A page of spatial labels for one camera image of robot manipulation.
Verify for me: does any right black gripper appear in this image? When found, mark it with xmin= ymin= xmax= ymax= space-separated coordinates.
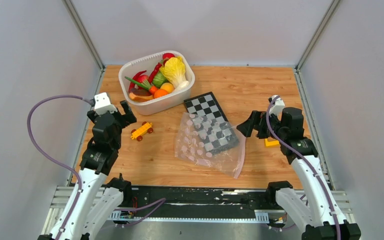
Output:
xmin=236 ymin=110 xmax=286 ymax=141

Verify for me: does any clear zip top bag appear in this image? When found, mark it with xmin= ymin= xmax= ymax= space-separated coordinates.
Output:
xmin=174 ymin=112 xmax=246 ymax=179

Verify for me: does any white plastic basket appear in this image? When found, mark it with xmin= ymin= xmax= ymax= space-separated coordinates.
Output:
xmin=118 ymin=50 xmax=195 ymax=116

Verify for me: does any yellow napa cabbage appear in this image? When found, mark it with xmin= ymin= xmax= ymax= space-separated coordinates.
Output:
xmin=159 ymin=56 xmax=190 ymax=91

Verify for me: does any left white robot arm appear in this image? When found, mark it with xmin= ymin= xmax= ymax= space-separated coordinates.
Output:
xmin=38 ymin=92 xmax=137 ymax=240

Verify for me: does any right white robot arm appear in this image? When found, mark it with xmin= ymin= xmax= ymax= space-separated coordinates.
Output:
xmin=236 ymin=107 xmax=362 ymax=240

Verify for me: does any yellow toy car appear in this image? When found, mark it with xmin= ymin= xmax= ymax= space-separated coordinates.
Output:
xmin=130 ymin=121 xmax=154 ymax=142

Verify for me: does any yellow plastic triangle piece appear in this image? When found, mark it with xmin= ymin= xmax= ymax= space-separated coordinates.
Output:
xmin=264 ymin=138 xmax=281 ymax=148

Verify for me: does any carrot with green stem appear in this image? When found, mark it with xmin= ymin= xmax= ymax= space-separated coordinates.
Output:
xmin=124 ymin=76 xmax=158 ymax=95

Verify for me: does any orange fruit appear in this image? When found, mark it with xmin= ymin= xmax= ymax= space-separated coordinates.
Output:
xmin=153 ymin=89 xmax=169 ymax=99

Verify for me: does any red chili pepper left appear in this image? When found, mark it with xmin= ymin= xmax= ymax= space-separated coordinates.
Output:
xmin=128 ymin=70 xmax=148 ymax=93

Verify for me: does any red chili pepper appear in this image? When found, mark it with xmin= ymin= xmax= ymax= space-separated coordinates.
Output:
xmin=148 ymin=60 xmax=164 ymax=84
xmin=128 ymin=70 xmax=148 ymax=93

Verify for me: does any black white checkerboard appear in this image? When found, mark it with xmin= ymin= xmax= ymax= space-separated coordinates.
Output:
xmin=183 ymin=91 xmax=240 ymax=155

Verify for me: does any green round cabbage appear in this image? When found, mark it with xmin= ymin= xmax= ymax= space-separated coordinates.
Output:
xmin=152 ymin=71 xmax=169 ymax=89

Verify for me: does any yellow peach fruit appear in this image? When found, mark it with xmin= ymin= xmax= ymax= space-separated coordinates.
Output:
xmin=160 ymin=82 xmax=175 ymax=94

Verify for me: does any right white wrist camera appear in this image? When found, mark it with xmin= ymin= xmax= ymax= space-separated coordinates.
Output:
xmin=268 ymin=95 xmax=285 ymax=116

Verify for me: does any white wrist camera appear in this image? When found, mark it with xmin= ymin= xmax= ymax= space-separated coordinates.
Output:
xmin=94 ymin=92 xmax=118 ymax=116
xmin=268 ymin=95 xmax=285 ymax=116

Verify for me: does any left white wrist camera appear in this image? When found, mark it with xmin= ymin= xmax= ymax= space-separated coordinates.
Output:
xmin=94 ymin=92 xmax=118 ymax=116

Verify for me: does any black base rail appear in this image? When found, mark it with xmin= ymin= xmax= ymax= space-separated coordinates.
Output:
xmin=47 ymin=185 xmax=355 ymax=229

